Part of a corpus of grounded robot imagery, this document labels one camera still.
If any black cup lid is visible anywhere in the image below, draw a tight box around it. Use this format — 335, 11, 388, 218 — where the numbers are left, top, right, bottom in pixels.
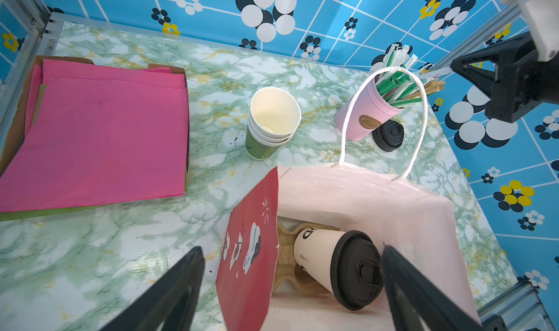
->
333, 231, 384, 311

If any stack of paper cups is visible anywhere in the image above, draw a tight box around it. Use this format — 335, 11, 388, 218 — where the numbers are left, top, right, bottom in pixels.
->
245, 87, 301, 160

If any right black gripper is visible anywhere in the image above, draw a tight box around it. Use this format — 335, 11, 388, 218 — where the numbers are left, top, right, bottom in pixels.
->
451, 32, 558, 123

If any black lid stack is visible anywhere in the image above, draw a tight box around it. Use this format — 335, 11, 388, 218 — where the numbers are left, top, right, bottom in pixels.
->
372, 120, 405, 152

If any red paper gift bag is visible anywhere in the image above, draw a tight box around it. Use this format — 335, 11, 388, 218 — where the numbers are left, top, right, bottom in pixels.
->
215, 66, 481, 331

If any white paper cup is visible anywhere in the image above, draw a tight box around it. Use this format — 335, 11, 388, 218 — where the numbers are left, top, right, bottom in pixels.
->
294, 228, 345, 293

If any pink straw holder cup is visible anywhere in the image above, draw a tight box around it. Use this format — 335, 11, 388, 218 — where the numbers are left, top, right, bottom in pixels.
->
346, 79, 403, 141

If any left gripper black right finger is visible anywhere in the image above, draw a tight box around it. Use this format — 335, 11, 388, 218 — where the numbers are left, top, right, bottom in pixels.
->
381, 245, 483, 330

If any pink napkin stack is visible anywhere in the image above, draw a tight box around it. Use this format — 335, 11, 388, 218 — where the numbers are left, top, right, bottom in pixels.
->
1, 56, 190, 220

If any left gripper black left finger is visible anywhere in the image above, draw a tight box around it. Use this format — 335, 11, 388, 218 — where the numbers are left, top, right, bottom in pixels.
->
103, 247, 205, 330

